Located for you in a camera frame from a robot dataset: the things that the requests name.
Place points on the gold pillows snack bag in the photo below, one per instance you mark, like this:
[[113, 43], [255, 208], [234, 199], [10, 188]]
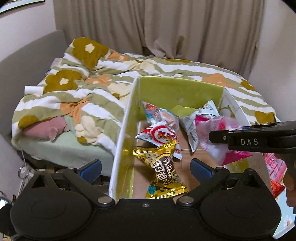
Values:
[[166, 182]]

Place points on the grey headboard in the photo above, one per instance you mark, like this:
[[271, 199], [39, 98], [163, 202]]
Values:
[[26, 66]]

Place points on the floral striped duvet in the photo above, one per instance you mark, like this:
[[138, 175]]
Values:
[[92, 84]]

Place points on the pink strawberry snack bag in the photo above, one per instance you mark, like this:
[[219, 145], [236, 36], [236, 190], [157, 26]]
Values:
[[212, 135]]

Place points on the white grey snack bag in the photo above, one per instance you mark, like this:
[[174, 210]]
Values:
[[206, 112]]

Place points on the pink plush toy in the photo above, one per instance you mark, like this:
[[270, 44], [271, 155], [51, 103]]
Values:
[[47, 129]]

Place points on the green cardboard box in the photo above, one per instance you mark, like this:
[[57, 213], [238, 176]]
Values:
[[130, 178]]

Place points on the pale blue pink snack bag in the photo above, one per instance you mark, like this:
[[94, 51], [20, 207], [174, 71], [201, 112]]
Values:
[[155, 115]]

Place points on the red white snack bag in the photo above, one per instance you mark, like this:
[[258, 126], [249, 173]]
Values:
[[159, 134]]

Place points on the light blue daisy mat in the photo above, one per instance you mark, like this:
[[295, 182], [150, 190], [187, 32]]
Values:
[[287, 221]]

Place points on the pink white snack bag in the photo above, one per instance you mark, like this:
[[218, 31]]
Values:
[[276, 167]]

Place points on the white tissue roll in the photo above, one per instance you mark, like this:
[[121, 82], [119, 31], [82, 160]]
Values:
[[35, 90]]

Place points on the framed houses picture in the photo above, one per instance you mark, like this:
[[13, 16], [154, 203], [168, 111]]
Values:
[[14, 4]]

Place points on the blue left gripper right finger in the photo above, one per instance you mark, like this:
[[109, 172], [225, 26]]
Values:
[[201, 171]]

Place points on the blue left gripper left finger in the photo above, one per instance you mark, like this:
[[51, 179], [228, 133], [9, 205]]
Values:
[[91, 171]]

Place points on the person right hand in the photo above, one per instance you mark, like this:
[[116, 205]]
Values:
[[289, 177]]

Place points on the beige curtain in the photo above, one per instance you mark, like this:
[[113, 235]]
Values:
[[221, 33]]

